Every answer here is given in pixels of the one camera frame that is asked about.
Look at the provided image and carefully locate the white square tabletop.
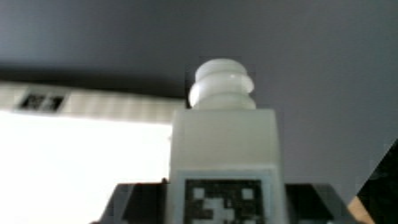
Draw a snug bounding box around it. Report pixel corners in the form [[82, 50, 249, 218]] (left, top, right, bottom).
[[0, 81, 185, 224]]

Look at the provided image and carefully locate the white leg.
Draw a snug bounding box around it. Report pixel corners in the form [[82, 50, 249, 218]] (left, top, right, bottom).
[[165, 59, 288, 224]]

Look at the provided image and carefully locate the gripper right finger with black tip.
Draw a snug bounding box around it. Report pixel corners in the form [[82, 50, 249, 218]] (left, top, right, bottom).
[[286, 183, 350, 224]]

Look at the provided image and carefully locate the gripper left finger with black tip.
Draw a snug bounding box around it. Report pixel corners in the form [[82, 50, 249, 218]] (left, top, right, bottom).
[[89, 181, 169, 224]]

